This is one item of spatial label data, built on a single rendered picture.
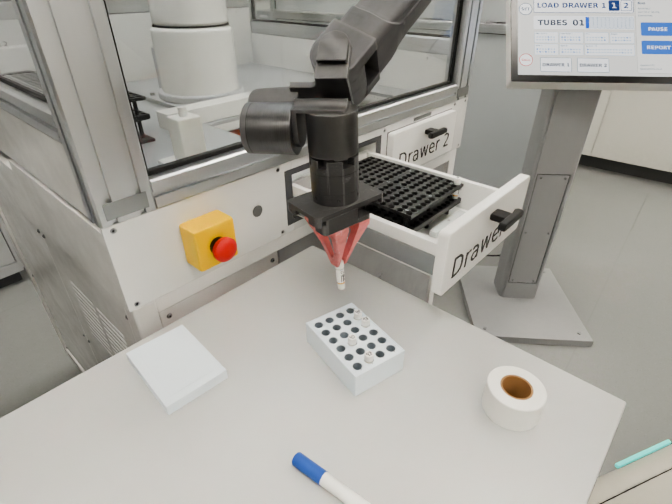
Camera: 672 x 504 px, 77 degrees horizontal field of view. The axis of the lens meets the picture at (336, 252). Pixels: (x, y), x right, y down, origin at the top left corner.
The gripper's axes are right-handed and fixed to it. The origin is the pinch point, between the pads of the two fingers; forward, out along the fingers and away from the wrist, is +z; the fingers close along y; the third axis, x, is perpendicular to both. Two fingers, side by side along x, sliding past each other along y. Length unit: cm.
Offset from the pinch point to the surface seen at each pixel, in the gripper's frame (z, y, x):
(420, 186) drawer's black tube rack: 2.2, -28.1, -11.0
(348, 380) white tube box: 13.4, 5.0, 7.6
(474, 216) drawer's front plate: -0.6, -21.5, 5.5
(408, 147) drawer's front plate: 4, -46, -31
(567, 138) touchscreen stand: 20, -124, -29
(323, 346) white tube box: 12.2, 4.5, 1.5
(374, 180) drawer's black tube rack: 1.8, -23.3, -18.3
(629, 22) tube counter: -15, -133, -23
